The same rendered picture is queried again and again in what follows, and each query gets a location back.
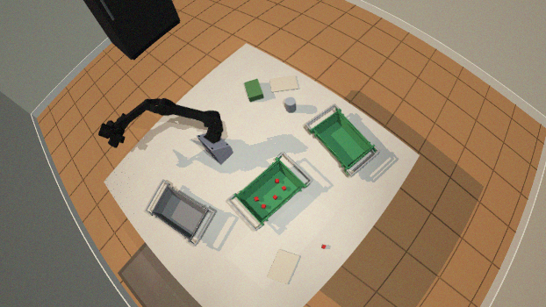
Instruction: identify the green rectangular block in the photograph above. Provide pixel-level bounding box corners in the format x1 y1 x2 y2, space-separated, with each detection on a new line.
244 78 263 103

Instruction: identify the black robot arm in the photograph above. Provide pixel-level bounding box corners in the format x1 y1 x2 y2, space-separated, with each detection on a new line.
98 98 223 143

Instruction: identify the grey cylinder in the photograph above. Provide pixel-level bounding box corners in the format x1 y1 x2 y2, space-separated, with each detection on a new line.
285 97 296 113

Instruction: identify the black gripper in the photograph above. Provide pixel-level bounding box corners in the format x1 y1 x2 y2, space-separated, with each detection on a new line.
108 139 119 147

